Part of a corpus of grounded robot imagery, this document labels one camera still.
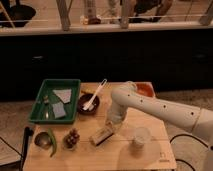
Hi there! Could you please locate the black whiteboard eraser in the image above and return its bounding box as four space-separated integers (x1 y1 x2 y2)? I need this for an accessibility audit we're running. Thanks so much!
89 127 114 146

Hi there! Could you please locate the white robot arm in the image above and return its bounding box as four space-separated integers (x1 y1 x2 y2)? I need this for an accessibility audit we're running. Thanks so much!
107 81 213 171

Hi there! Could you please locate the clear plastic cup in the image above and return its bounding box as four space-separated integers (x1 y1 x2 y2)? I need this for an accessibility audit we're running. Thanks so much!
132 127 151 148

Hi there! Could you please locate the dark brown bowl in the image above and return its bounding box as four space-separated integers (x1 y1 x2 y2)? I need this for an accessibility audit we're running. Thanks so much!
77 93 101 116

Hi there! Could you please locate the pine cone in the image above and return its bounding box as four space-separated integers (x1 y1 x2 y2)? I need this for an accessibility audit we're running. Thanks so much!
63 128 80 150

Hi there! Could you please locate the orange bowl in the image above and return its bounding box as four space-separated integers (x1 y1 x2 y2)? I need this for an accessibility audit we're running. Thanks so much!
136 83 154 97

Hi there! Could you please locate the grey square sponge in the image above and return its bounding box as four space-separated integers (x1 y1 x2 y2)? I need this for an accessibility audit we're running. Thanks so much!
52 102 66 119

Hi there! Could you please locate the green plastic tray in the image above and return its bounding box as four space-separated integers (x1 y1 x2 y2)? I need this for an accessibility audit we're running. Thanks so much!
29 79 81 124

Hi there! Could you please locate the small metal bowl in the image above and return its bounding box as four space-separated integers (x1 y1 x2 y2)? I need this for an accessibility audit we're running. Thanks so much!
34 132 52 149

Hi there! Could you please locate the small metal clip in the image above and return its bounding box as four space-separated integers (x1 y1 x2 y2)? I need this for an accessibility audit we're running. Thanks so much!
43 95 49 105

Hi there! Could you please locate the black clamp stand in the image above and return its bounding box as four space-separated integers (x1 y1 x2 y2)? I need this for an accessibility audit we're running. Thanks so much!
19 127 34 171

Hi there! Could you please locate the black cable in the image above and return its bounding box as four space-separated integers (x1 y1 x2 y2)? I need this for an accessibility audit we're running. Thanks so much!
169 133 211 171

